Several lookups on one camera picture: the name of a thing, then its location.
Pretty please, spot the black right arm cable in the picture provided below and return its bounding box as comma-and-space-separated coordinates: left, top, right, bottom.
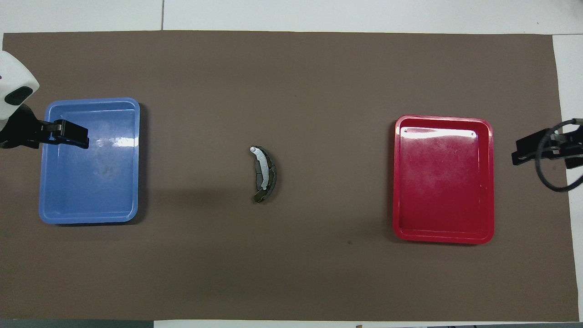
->
536, 118, 583, 193

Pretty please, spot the red plastic tray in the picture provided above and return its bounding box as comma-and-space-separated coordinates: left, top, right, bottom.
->
392, 114, 495, 245

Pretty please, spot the blue plastic tray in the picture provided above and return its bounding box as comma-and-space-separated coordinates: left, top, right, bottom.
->
38, 97, 141, 226

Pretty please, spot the brown table mat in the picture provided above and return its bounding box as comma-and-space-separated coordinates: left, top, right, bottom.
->
0, 31, 580, 322

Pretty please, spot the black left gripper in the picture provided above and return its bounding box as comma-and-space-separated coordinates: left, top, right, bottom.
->
0, 104, 90, 150

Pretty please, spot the curved brake shoe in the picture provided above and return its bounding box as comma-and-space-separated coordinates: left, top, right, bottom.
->
249, 145, 278, 204

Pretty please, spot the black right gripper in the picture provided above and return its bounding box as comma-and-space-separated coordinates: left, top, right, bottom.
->
511, 129, 583, 169

